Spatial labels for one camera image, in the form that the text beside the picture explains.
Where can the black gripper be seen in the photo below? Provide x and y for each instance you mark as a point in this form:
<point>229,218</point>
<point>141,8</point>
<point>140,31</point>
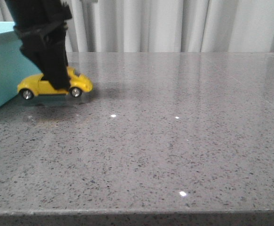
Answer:
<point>41,26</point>

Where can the yellow toy beetle car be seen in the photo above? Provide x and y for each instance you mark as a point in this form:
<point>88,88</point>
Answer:
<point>36,85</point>

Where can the light blue plastic box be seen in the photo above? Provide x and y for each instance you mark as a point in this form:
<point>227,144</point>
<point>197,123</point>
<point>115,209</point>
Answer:
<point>13,65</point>

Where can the white pleated curtain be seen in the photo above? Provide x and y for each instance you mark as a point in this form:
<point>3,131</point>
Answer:
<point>171,26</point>

